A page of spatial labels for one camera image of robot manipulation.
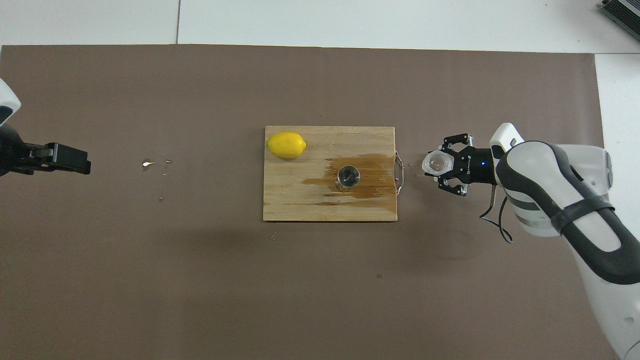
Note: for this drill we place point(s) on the wooden cutting board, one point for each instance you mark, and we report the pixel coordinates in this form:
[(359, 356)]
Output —
[(300, 200)]

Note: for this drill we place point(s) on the brown paper table mat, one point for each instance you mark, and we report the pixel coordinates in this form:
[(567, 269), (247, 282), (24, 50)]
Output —
[(300, 290)]

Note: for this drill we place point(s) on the yellow lemon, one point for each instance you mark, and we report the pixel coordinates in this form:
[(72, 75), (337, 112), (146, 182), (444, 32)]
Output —
[(286, 145)]

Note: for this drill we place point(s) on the black ribbed device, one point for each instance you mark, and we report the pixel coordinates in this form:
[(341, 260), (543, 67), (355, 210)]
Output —
[(622, 12)]

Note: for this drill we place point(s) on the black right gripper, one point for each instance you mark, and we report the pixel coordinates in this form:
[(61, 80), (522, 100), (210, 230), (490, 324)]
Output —
[(477, 166)]

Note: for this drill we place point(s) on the steel double jigger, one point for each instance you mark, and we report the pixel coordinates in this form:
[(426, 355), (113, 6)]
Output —
[(348, 176)]

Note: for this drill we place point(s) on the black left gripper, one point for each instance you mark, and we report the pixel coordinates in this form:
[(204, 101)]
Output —
[(12, 152)]

